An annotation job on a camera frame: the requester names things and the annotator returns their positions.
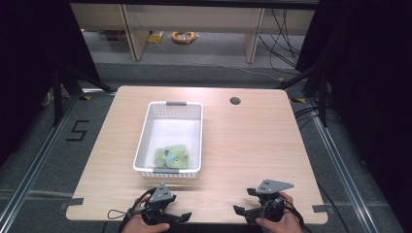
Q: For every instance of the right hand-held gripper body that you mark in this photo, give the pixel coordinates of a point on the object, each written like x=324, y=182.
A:
x=273, y=187

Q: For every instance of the yellow packet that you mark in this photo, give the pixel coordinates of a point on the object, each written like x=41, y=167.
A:
x=155, y=37

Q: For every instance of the white plastic basket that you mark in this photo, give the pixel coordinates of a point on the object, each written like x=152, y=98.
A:
x=170, y=129

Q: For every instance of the black metal stand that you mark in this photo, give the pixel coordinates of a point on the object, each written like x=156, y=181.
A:
x=59, y=97
x=322, y=93

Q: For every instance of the plain green mitten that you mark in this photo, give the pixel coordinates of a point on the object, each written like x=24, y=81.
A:
x=158, y=158

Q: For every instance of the green mitten with bear face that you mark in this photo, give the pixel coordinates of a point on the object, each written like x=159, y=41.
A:
x=176, y=157

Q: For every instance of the beige wooden shelf unit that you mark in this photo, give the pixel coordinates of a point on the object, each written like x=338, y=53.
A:
x=194, y=22

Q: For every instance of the yellow black floor tape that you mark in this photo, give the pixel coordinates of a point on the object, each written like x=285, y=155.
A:
x=85, y=97
x=298, y=100

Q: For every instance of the aluminium floor rail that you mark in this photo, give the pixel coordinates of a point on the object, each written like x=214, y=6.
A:
x=35, y=161
x=343, y=165

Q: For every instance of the person's right hand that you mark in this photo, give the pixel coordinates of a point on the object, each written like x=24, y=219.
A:
x=285, y=223

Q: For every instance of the person's left hand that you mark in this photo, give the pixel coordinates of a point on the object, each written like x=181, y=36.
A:
x=136, y=226

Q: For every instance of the grey tape strip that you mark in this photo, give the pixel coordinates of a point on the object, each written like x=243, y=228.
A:
x=320, y=208
x=75, y=201

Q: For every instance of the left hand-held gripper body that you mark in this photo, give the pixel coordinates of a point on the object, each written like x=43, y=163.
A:
x=160, y=194

